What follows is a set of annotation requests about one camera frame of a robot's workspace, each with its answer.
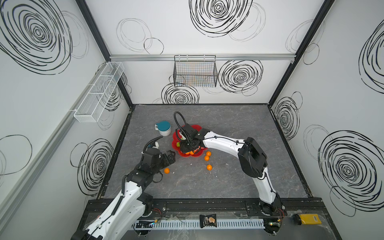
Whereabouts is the red flower-shaped fruit bowl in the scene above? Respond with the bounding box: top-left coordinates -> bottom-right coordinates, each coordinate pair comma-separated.
172,129 -> 207,158

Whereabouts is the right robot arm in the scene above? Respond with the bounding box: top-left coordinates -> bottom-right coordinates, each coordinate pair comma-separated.
175,124 -> 283,216

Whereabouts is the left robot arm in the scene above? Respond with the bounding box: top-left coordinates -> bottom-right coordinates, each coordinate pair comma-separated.
71,148 -> 176,240

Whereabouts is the white mug with teal lid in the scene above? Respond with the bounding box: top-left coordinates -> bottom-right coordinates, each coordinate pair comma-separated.
155,121 -> 172,137

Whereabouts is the black snack packet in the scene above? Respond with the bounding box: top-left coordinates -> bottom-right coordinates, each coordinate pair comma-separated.
199,214 -> 218,229

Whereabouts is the yellow black-capped container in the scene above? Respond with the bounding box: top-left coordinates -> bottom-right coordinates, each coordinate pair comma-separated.
293,214 -> 322,226

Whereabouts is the white slotted cable duct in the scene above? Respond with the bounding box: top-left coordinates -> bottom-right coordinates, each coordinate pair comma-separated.
133,219 -> 265,231

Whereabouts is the black wire basket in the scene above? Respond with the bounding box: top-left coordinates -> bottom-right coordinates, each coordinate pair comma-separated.
173,55 -> 219,88

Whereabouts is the white mesh wall shelf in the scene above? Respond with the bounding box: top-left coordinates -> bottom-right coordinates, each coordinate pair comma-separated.
74,62 -> 124,123

